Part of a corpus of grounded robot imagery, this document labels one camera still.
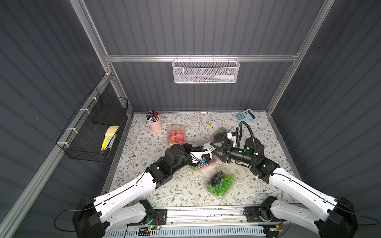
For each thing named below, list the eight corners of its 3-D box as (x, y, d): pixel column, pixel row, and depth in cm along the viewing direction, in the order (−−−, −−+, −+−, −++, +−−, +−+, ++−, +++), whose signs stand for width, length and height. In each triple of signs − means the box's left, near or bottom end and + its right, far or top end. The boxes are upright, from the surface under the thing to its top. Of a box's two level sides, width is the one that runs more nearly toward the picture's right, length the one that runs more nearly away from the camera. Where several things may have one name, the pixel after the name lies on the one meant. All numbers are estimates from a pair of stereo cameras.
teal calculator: (242, 125, 113) (243, 123, 111) (234, 116, 119) (235, 114, 117) (257, 119, 117) (258, 116, 115) (248, 110, 123) (249, 108, 121)
